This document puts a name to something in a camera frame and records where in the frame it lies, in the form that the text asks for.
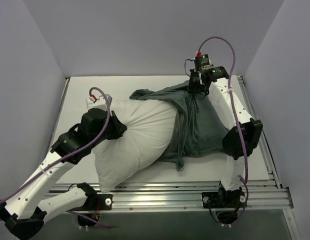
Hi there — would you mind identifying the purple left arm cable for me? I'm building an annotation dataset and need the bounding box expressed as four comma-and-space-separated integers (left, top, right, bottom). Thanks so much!
0, 86, 113, 230

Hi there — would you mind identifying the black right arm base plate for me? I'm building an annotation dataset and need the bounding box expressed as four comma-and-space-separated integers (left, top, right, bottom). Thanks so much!
201, 190, 246, 209

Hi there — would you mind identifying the aluminium left side rail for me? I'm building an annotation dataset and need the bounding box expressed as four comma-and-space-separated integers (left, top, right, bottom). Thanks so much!
50, 77, 70, 143

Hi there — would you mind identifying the aluminium front rail frame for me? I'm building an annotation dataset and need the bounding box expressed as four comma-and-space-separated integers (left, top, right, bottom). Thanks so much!
21, 180, 295, 215

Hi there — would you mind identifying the aluminium right side rail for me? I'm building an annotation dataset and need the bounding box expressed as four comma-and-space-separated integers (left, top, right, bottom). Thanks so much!
235, 76, 283, 189

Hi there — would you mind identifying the zebra and grey plush pillowcase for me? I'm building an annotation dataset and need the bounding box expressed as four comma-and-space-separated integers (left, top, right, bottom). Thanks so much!
129, 81, 228, 171

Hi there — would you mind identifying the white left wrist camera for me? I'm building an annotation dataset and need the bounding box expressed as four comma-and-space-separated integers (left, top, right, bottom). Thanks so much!
85, 94, 113, 111

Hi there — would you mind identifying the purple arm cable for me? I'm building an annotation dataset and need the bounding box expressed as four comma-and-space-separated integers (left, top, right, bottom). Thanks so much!
196, 36, 250, 208
0, 86, 113, 230

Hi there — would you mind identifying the aluminium rail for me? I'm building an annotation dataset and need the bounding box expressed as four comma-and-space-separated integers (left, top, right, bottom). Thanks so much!
50, 77, 70, 143
235, 76, 283, 189

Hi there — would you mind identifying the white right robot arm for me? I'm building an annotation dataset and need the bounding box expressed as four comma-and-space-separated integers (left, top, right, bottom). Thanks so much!
188, 52, 263, 207

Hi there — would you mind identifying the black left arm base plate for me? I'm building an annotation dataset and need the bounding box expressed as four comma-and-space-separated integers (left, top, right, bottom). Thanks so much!
70, 194, 113, 211

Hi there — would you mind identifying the white pillow insert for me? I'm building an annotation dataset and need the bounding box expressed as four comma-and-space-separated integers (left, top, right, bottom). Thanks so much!
92, 99, 178, 193

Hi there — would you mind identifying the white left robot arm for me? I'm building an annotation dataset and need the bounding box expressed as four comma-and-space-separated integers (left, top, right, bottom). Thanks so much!
0, 108, 128, 240

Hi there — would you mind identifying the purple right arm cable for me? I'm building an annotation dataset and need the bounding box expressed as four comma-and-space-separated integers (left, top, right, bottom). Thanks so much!
196, 36, 250, 208

